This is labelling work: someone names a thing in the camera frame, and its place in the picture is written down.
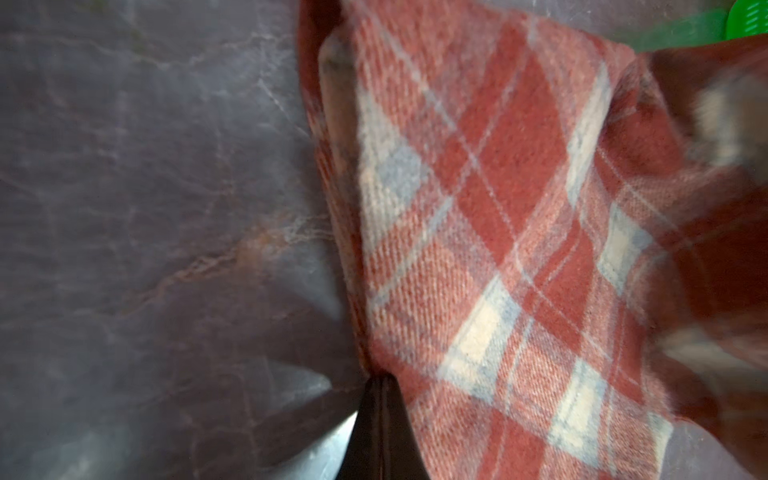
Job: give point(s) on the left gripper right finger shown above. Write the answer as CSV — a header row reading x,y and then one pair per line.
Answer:
x,y
400,454

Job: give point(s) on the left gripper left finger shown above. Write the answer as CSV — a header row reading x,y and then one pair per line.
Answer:
x,y
362,459

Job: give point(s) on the reddish brown skirt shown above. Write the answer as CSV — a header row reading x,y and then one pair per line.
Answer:
x,y
557,245

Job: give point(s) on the green plastic basket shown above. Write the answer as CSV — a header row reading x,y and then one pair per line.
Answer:
x,y
747,18

